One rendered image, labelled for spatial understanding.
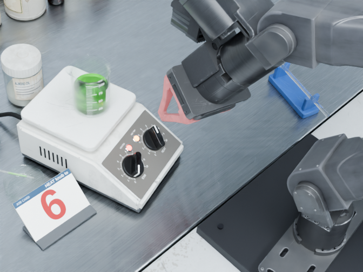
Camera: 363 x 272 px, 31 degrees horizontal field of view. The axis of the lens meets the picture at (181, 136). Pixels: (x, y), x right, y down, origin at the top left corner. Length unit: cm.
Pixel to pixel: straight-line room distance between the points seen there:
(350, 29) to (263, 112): 44
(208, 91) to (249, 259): 23
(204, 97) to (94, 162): 19
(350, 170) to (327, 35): 17
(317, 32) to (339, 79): 50
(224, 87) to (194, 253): 24
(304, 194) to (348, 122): 32
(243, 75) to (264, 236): 25
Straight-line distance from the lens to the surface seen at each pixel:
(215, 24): 72
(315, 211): 79
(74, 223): 89
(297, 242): 88
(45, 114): 90
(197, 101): 77
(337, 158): 76
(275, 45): 66
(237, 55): 72
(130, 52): 112
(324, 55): 66
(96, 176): 89
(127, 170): 88
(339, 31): 64
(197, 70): 77
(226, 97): 78
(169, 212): 91
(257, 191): 93
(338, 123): 107
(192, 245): 88
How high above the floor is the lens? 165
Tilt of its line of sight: 49 degrees down
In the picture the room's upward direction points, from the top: 7 degrees clockwise
